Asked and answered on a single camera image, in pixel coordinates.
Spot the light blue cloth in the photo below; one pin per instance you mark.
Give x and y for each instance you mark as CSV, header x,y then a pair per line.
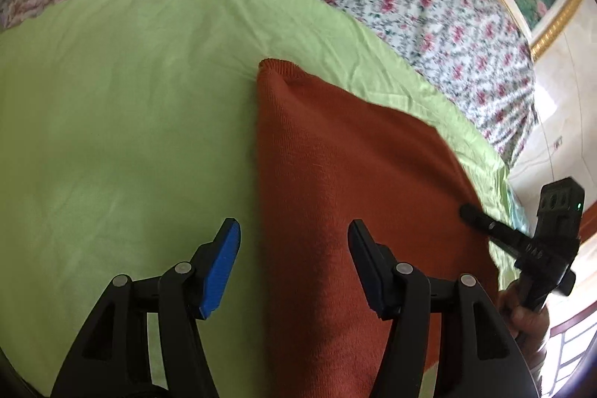
x,y
518,211

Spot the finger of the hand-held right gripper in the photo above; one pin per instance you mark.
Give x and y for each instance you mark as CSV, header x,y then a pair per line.
x,y
489,226

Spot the light green bed sheet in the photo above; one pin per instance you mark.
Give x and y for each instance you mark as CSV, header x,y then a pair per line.
x,y
116,123

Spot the window railing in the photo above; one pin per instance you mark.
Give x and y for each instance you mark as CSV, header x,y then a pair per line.
x,y
566,351

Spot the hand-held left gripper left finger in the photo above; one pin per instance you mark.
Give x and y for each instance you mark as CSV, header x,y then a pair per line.
x,y
219,267

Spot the orange knit sweater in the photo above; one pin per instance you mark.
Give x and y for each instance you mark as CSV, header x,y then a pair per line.
x,y
326,174

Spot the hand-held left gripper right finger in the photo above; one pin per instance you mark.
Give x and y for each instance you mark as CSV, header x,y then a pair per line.
x,y
368,272

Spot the person's right hand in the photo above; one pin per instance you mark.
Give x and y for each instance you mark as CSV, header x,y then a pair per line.
x,y
524,323

